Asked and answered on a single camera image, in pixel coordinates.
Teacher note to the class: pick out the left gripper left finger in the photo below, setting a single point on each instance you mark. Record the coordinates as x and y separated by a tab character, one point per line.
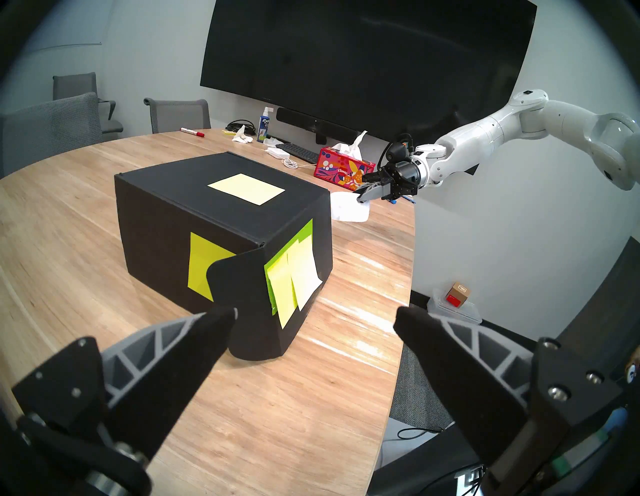
175	370

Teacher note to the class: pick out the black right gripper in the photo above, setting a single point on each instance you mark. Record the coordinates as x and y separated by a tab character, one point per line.
407	177

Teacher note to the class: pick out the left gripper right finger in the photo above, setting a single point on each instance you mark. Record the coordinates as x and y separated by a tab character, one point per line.
460	380

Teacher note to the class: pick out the white computer mouse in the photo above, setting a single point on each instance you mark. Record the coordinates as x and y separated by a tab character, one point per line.
347	210

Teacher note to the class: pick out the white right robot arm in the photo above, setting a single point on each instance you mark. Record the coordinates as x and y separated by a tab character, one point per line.
480	140

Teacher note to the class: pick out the colourful red tissue box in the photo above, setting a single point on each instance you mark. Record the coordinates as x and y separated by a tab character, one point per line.
340	170

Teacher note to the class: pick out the white tissue in box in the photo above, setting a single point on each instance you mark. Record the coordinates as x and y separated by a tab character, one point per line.
352	149

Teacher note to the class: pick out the black cardboard box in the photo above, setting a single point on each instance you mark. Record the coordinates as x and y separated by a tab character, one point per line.
165	225

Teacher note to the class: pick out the clear plastic container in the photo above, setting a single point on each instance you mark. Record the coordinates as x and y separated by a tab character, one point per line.
465	315

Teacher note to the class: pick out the black keyboard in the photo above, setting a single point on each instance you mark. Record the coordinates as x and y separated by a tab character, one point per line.
300	152

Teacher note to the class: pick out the small brown carton red label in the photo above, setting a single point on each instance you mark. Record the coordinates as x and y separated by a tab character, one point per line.
457	295

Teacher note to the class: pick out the lime green sticky note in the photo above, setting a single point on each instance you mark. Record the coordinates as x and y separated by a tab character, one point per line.
306	231

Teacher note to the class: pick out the white power adapter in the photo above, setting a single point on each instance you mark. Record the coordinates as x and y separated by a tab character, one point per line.
277	153

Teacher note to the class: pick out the chartreuse sticky note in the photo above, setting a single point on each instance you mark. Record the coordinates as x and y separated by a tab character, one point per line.
200	265

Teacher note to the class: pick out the flat white tissue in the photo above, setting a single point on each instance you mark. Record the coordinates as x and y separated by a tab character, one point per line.
272	142

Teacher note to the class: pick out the pale yellow sticky note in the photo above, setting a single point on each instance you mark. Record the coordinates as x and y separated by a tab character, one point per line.
306	275
247	189

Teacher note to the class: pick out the whiteboard cleaner spray bottle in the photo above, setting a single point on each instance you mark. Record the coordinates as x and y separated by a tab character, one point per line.
263	129

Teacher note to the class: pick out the crumpled white tissue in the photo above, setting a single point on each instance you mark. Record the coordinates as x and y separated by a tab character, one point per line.
241	137

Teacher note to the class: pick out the red whiteboard marker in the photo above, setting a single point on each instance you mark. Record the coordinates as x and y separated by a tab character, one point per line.
192	133

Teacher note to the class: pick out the grey fabric chair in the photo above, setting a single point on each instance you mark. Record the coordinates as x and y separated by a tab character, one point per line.
180	117

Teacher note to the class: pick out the grey ribbed mesh chair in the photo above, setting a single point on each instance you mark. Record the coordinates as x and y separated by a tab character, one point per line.
50	130

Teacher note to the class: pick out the grey office chair with armrests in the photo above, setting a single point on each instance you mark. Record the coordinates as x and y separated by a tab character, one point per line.
80	87

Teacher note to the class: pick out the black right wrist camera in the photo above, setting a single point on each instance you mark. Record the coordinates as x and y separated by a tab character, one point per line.
397	152

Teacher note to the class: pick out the large black wall screen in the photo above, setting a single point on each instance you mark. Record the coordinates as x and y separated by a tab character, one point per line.
350	60

